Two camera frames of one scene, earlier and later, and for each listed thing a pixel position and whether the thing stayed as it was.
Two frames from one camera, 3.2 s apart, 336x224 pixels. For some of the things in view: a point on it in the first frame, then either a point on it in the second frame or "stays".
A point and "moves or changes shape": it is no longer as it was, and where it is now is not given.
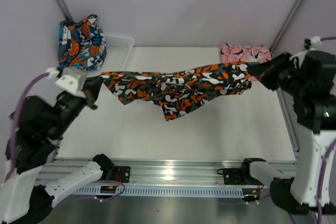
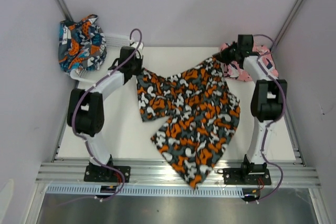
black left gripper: [91, 89] → [138, 58]
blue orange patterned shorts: [81, 43] stays
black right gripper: [267, 75] → [221, 56]
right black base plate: [234, 177] stays
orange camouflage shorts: [175, 91] moves or changes shape
